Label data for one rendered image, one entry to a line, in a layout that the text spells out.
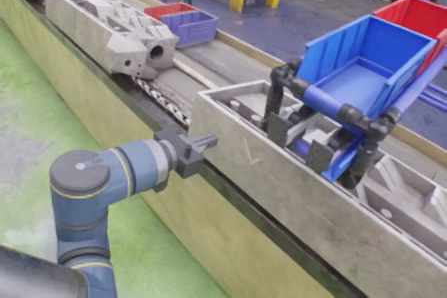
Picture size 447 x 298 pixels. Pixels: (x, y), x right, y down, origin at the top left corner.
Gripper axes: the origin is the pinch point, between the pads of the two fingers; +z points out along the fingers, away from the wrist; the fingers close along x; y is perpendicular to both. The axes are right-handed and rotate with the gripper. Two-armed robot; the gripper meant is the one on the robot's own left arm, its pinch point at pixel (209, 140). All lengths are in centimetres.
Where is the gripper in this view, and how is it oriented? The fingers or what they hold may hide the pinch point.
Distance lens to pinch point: 76.7
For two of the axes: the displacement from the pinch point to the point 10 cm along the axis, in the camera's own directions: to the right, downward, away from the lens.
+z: 6.9, -2.3, 6.8
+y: 2.4, -8.2, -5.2
